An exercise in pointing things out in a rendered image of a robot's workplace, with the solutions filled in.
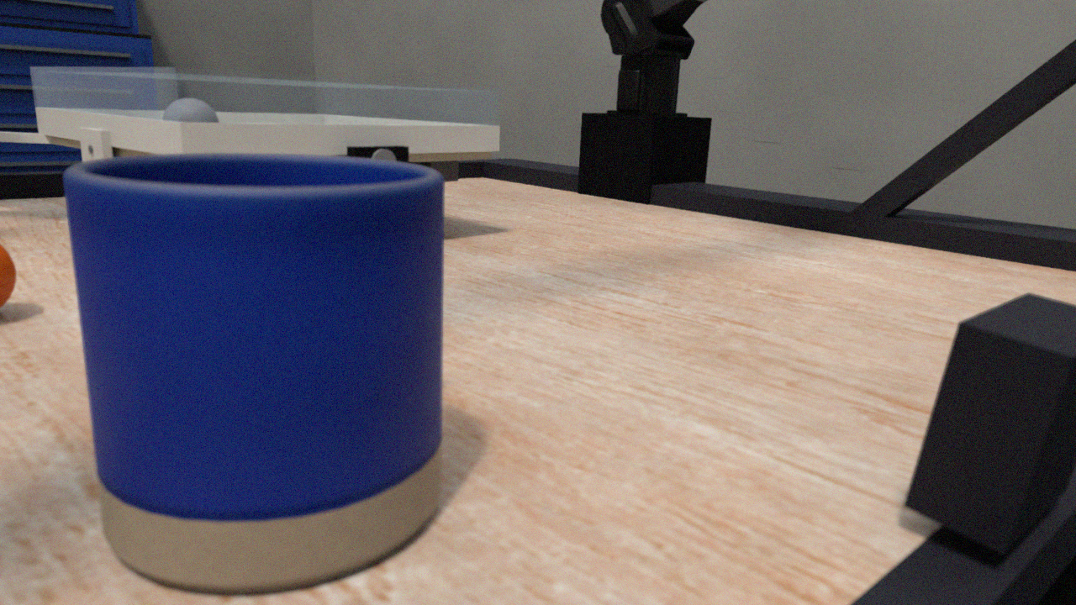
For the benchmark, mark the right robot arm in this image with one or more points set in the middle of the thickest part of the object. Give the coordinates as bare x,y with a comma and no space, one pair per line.
647,75

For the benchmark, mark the blue mug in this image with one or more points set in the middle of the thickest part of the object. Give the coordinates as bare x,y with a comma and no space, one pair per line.
263,345

